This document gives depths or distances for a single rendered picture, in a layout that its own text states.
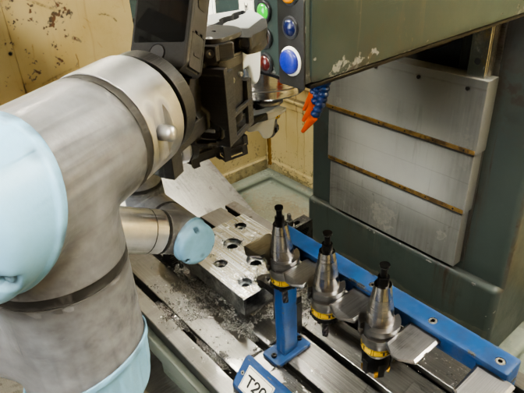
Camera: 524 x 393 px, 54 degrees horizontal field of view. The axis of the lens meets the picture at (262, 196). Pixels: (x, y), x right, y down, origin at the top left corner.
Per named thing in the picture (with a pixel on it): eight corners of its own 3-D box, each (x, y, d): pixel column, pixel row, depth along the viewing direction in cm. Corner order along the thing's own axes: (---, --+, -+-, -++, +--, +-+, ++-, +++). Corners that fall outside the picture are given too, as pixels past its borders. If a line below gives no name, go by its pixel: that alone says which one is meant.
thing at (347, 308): (349, 327, 78) (349, 323, 78) (323, 310, 82) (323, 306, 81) (378, 306, 82) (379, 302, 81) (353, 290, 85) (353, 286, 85)
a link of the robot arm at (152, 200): (154, 255, 93) (140, 204, 88) (125, 229, 101) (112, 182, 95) (189, 235, 97) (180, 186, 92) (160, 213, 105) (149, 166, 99)
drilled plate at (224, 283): (245, 316, 119) (243, 299, 117) (178, 260, 139) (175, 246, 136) (314, 272, 132) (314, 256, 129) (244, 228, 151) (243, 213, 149)
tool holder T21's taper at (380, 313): (401, 321, 76) (405, 286, 73) (378, 333, 74) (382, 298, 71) (380, 304, 80) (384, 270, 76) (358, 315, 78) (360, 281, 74)
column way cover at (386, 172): (454, 271, 136) (488, 82, 110) (323, 204, 168) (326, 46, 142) (464, 263, 139) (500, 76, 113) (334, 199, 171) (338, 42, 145)
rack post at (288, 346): (278, 369, 110) (274, 259, 96) (262, 355, 114) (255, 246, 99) (311, 345, 116) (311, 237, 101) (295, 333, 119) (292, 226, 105)
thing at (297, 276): (299, 292, 85) (299, 289, 85) (277, 277, 89) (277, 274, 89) (327, 274, 89) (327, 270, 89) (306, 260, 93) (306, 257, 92)
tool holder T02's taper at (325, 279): (345, 286, 84) (346, 253, 80) (322, 295, 82) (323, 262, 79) (329, 271, 87) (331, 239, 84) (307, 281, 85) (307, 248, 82)
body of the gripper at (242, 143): (232, 140, 107) (180, 159, 102) (227, 101, 102) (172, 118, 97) (252, 153, 101) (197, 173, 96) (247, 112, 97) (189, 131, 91)
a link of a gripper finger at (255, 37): (231, 37, 46) (188, 64, 39) (230, 16, 45) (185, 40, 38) (281, 38, 45) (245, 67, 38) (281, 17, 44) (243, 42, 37)
